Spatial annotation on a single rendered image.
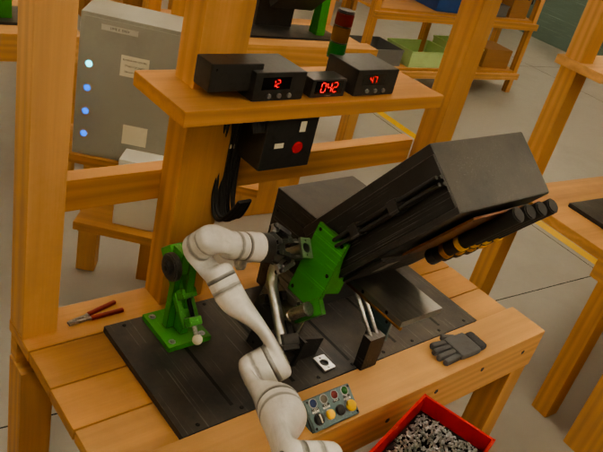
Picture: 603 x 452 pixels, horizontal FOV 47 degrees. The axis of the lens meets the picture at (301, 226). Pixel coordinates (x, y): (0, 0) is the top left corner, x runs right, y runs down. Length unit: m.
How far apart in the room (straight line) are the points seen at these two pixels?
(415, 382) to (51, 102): 1.18
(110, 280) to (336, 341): 1.80
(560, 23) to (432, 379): 10.57
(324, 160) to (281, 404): 1.08
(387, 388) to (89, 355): 0.79
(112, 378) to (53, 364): 0.15
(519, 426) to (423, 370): 1.51
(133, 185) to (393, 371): 0.88
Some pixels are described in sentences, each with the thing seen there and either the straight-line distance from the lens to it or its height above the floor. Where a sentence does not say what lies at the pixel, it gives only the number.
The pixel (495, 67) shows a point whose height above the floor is 0.27.
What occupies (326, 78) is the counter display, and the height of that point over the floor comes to 1.59.
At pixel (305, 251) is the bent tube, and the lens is 1.82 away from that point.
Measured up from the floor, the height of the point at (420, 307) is 1.13.
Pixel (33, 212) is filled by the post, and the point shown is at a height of 1.26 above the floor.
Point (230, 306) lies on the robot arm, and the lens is 1.57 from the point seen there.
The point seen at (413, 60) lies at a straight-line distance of 7.40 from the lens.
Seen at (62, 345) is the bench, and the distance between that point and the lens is 1.89.
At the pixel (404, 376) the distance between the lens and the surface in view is 2.00.
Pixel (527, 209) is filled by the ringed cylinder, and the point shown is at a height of 1.50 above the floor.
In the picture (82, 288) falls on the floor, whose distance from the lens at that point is 3.53.
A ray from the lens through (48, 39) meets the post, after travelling 1.52.
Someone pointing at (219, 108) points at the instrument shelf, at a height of 1.54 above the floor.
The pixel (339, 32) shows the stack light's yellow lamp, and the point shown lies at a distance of 1.98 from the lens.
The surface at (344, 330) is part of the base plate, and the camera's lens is 2.08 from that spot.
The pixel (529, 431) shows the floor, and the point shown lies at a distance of 3.51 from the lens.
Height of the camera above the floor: 2.14
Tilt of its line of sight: 29 degrees down
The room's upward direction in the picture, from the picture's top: 15 degrees clockwise
